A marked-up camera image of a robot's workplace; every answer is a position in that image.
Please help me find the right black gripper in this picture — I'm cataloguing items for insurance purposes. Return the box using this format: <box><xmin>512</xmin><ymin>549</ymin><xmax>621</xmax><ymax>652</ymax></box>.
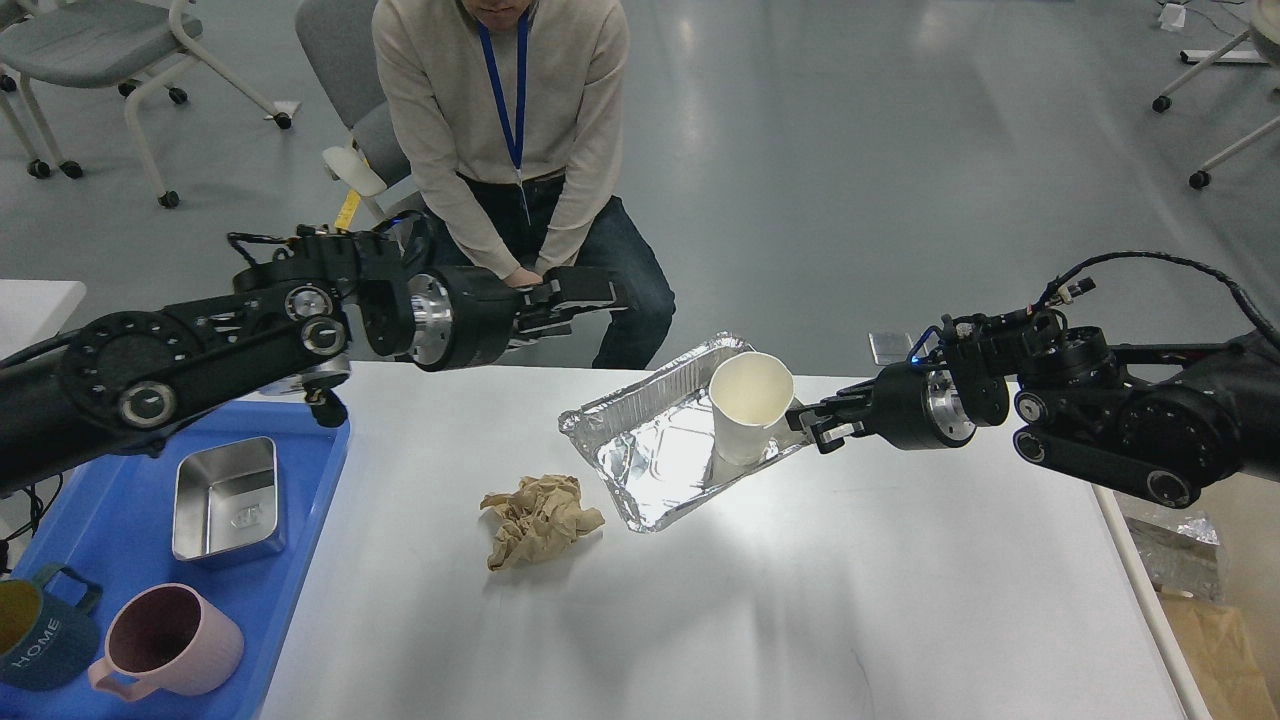
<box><xmin>785</xmin><ymin>363</ymin><xmax>977</xmax><ymax>454</ymax></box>

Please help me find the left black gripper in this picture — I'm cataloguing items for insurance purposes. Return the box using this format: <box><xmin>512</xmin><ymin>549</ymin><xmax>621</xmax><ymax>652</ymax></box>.
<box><xmin>407</xmin><ymin>266</ymin><xmax>630</xmax><ymax>372</ymax></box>

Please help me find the white paper cup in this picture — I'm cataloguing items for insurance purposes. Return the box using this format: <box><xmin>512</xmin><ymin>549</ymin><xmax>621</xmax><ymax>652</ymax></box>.
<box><xmin>708</xmin><ymin>351</ymin><xmax>795</xmax><ymax>466</ymax></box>

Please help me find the aluminium foil tray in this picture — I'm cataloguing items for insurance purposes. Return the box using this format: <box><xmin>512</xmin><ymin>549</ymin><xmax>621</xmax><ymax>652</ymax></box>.
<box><xmin>558</xmin><ymin>331</ymin><xmax>810</xmax><ymax>533</ymax></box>

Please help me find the brown paper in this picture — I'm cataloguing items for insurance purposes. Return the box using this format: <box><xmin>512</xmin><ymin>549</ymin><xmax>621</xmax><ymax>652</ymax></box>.
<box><xmin>479</xmin><ymin>474</ymin><xmax>605</xmax><ymax>571</ymax></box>

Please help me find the square metal tin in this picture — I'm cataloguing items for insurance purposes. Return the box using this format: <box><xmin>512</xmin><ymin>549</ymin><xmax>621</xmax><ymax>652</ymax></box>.
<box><xmin>172</xmin><ymin>436</ymin><xmax>285</xmax><ymax>569</ymax></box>

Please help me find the pink mug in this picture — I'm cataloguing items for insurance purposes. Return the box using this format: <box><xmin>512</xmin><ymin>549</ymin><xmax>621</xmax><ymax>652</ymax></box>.
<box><xmin>87</xmin><ymin>583</ymin><xmax>244</xmax><ymax>702</ymax></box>

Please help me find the dark blue home mug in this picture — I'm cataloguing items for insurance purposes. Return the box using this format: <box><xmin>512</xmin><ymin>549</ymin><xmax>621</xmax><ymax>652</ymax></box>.
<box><xmin>1</xmin><ymin>562</ymin><xmax>102</xmax><ymax>691</ymax></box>

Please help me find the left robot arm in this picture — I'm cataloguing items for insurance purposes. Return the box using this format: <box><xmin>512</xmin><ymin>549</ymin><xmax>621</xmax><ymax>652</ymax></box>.
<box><xmin>1</xmin><ymin>211</ymin><xmax>628</xmax><ymax>495</ymax></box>

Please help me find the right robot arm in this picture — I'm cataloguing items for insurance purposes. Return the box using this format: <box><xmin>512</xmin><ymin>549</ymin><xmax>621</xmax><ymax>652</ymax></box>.
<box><xmin>785</xmin><ymin>252</ymin><xmax>1279</xmax><ymax>509</ymax></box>

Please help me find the left floor outlet plate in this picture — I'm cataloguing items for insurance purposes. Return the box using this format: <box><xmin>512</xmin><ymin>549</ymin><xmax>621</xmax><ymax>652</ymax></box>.
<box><xmin>868</xmin><ymin>331</ymin><xmax>916</xmax><ymax>366</ymax></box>

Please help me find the seated person beige sweater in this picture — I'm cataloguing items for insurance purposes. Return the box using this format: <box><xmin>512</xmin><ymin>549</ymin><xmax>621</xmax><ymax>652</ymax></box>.
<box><xmin>372</xmin><ymin>1</ymin><xmax>676</xmax><ymax>370</ymax></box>

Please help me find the grey office chair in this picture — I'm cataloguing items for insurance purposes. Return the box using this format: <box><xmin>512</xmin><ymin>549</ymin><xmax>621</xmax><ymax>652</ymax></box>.
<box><xmin>294</xmin><ymin>1</ymin><xmax>430</xmax><ymax>241</ymax></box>

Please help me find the beige plastic bin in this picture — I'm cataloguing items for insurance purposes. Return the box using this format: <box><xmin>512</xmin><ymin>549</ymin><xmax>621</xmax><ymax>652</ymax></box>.
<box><xmin>1094</xmin><ymin>474</ymin><xmax>1279</xmax><ymax>719</ymax></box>

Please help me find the white side table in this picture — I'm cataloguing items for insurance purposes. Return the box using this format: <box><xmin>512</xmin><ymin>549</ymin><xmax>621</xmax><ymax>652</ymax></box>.
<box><xmin>1</xmin><ymin>279</ymin><xmax>87</xmax><ymax>359</ymax></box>

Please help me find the white rolling stand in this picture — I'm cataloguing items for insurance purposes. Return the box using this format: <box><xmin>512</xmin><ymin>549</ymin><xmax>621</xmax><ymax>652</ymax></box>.
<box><xmin>1149</xmin><ymin>0</ymin><xmax>1280</xmax><ymax>191</ymax></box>

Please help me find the black cable bundle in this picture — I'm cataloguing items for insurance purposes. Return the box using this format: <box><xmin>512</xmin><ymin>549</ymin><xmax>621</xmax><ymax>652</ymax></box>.
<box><xmin>0</xmin><ymin>470</ymin><xmax>65</xmax><ymax>577</ymax></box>

